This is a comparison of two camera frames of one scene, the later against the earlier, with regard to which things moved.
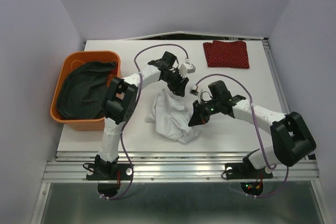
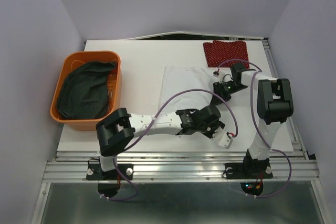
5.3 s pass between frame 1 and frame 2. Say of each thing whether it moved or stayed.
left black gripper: moved
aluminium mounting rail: stayed
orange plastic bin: stayed
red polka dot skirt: stayed
